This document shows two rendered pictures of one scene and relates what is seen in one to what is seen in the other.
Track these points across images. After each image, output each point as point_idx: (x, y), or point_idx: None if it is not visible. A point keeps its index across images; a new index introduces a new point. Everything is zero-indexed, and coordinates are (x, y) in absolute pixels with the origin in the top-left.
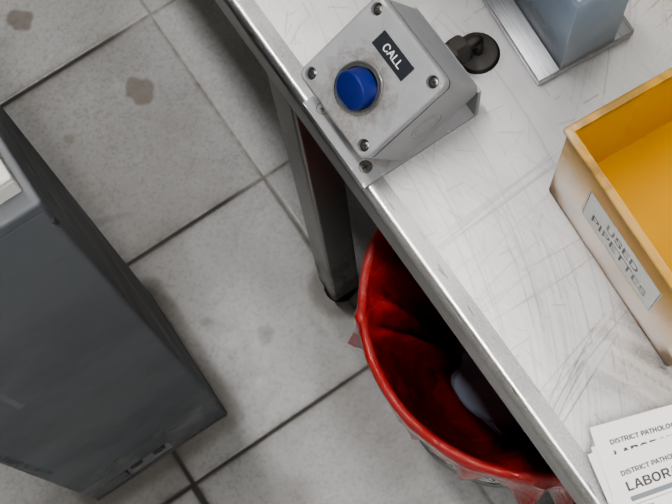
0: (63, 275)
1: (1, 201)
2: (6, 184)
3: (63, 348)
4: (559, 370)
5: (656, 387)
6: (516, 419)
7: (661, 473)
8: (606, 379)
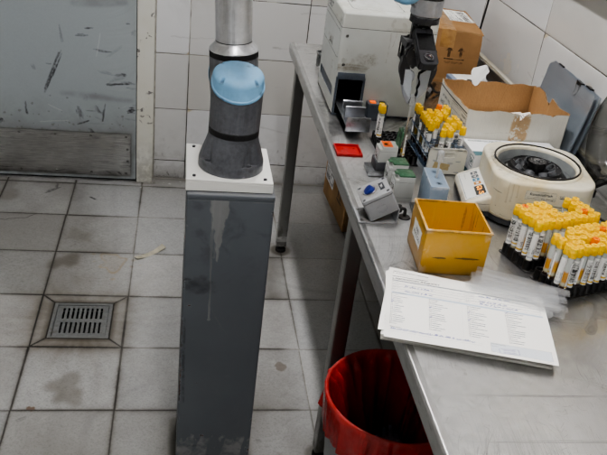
0: (260, 246)
1: (266, 192)
2: (271, 185)
3: (238, 295)
4: (388, 263)
5: None
6: (370, 278)
7: (403, 279)
8: (400, 268)
